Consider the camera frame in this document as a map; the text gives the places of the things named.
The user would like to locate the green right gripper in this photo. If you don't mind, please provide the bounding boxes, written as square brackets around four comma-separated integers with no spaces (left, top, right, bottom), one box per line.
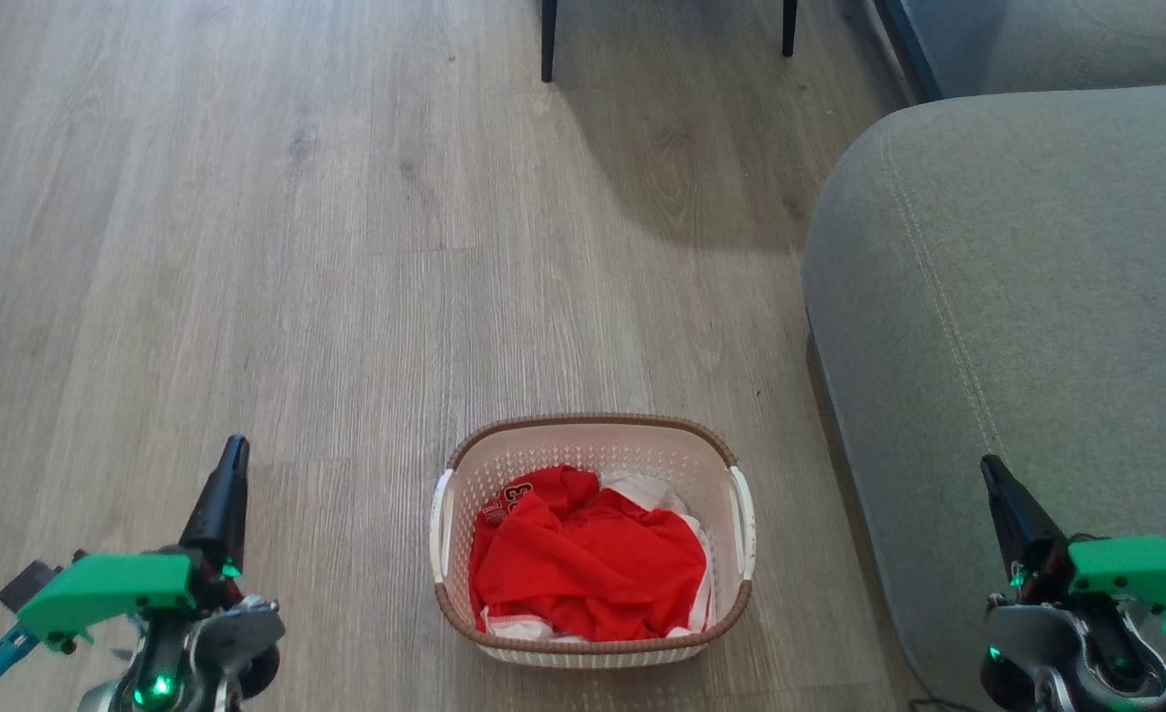
[980,455,1166,640]

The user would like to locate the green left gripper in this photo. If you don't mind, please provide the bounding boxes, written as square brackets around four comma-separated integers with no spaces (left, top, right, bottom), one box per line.
[17,435,250,656]

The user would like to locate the beige laundry basket brown rim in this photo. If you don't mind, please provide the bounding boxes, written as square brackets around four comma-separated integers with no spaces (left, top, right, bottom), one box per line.
[430,413,757,669]

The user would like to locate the grey fabric sofa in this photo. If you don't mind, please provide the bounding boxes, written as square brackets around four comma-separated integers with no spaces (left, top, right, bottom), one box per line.
[802,83,1166,712]

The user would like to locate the white garment red trim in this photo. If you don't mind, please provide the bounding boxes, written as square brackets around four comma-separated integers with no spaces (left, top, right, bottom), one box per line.
[482,473,718,642]

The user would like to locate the grey sofa section dark base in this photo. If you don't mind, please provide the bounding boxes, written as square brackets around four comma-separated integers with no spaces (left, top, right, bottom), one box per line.
[874,0,1166,103]

